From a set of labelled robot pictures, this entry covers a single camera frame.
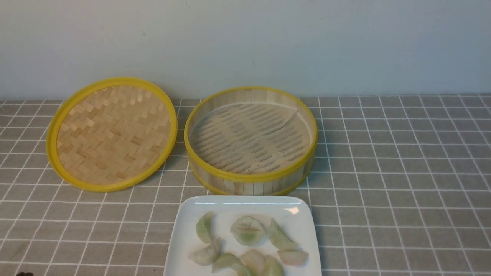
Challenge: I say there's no woven bamboo steamer lid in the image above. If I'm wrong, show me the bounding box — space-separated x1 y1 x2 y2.
46 77 178 193

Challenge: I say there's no pinkish dumpling plate right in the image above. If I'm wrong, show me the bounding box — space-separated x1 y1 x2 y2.
277 250 309 266

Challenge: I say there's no green dumpling plate right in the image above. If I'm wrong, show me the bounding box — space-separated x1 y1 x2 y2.
267 218 299 251

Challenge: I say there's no bamboo steamer basket yellow rim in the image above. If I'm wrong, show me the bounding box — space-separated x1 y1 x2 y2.
183 86 318 196

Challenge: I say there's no white square plate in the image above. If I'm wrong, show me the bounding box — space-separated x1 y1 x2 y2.
163 196 322 276

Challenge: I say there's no dark object bottom left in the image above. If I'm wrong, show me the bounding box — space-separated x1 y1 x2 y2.
16 271 34 276

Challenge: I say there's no pale dumpling plate lower left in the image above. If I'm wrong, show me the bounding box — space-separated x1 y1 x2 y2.
188 237 222 266

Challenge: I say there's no green dumpling plate left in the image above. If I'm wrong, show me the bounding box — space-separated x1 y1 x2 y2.
195 212 214 243

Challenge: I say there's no pale dumpling plate bottom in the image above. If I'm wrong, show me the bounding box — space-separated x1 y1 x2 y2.
239 249 266 276

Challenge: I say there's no grey checked tablecloth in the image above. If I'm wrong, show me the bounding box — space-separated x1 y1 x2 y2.
0 94 491 276

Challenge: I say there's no green dumpling plate bottom edge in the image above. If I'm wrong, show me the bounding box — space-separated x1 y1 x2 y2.
231 263 255 276

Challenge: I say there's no pale dumpling plate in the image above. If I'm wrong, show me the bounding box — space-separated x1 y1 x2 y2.
188 237 222 266
239 249 266 276

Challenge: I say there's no pale white dumpling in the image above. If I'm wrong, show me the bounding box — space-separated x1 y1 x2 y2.
211 253 243 274

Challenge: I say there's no white steamer liner paper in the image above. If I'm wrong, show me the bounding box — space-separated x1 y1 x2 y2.
188 102 313 175

